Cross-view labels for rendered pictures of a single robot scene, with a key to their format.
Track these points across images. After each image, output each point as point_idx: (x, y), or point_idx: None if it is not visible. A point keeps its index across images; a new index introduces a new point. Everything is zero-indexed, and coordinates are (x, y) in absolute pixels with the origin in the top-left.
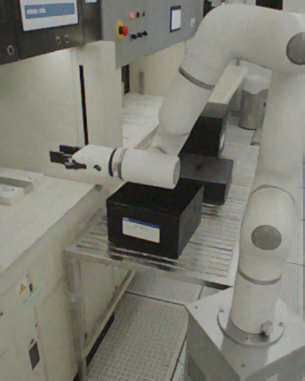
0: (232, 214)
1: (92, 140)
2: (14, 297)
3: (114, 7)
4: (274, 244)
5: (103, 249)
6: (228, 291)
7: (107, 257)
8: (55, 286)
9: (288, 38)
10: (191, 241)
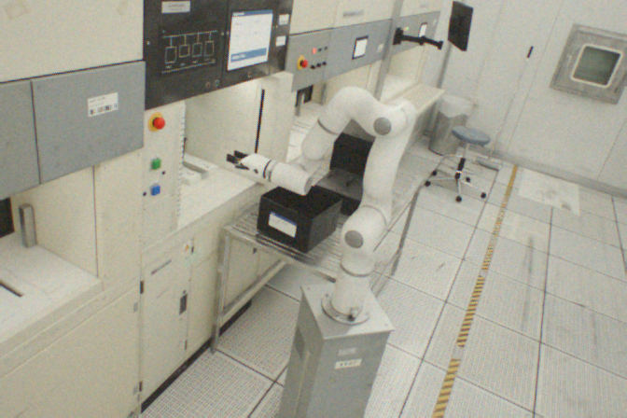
0: None
1: (260, 146)
2: (181, 252)
3: (299, 47)
4: (358, 244)
5: (251, 233)
6: None
7: (253, 240)
8: (209, 255)
9: (375, 118)
10: (322, 243)
